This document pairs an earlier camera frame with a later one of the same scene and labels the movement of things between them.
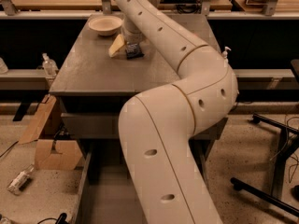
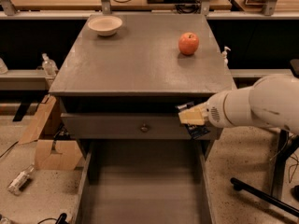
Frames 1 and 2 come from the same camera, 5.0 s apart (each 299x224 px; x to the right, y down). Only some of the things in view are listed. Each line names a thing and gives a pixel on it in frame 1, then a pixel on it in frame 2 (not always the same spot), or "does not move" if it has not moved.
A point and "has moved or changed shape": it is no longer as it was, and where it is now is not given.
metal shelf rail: [211, 14] does not move
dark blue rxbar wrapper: [133, 50] has moved or changed shape
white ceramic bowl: [105, 25] does not move
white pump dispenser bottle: [225, 56] does not move
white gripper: [132, 37] → [216, 114]
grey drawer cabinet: [101, 72] does not move
